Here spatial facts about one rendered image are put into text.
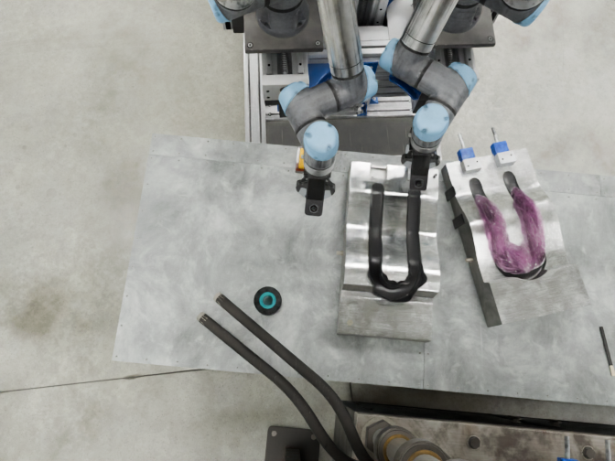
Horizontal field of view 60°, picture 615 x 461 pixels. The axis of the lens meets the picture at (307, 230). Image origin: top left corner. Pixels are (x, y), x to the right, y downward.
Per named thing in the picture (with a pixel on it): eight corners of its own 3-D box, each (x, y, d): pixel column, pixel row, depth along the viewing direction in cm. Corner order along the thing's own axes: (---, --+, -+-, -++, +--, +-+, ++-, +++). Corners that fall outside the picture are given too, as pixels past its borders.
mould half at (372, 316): (348, 172, 165) (352, 155, 152) (431, 179, 165) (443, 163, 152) (336, 334, 152) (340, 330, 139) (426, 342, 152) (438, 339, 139)
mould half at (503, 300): (440, 170, 166) (450, 155, 156) (519, 155, 168) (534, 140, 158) (487, 327, 154) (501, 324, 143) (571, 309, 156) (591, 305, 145)
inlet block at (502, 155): (481, 132, 167) (488, 124, 162) (496, 129, 167) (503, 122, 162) (493, 170, 164) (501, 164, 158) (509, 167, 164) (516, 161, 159)
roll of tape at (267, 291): (275, 284, 155) (275, 282, 152) (285, 309, 154) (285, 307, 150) (250, 294, 154) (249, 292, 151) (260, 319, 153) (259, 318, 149)
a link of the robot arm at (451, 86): (440, 48, 119) (415, 87, 119) (484, 72, 118) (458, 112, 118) (435, 61, 127) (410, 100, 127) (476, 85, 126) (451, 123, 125)
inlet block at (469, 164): (448, 138, 166) (454, 131, 161) (464, 135, 166) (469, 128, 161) (460, 176, 163) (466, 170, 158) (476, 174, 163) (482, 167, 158)
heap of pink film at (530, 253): (468, 197, 158) (476, 187, 150) (523, 185, 159) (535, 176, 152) (493, 280, 152) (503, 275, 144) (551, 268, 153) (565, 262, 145)
